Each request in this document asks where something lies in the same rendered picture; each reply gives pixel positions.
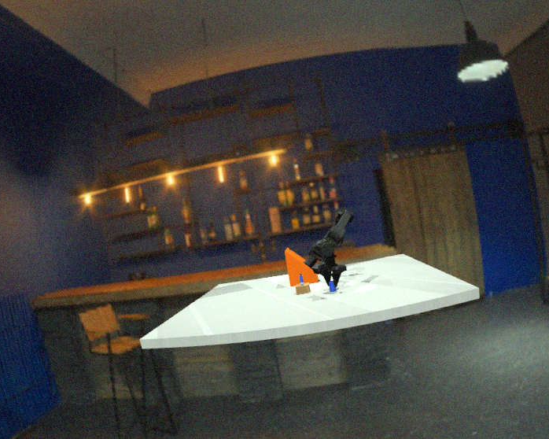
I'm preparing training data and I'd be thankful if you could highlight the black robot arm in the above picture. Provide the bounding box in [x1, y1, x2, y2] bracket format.
[303, 208, 354, 275]

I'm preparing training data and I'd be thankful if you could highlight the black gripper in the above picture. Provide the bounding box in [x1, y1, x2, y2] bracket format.
[320, 253, 347, 286]

